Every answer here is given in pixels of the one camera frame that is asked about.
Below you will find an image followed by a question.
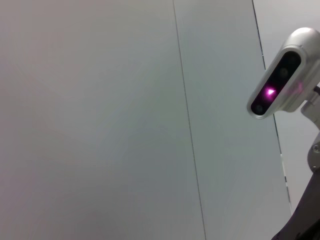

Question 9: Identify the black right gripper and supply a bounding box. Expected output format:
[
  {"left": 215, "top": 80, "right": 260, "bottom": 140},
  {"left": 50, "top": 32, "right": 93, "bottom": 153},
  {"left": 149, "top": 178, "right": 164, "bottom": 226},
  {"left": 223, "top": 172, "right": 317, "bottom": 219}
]
[{"left": 271, "top": 171, "right": 320, "bottom": 240}]

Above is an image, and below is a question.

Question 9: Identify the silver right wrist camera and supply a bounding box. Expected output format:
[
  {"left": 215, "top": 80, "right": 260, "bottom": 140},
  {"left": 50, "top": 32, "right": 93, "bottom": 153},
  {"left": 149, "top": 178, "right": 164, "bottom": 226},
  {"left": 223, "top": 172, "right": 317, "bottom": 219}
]
[{"left": 245, "top": 26, "right": 320, "bottom": 120}]

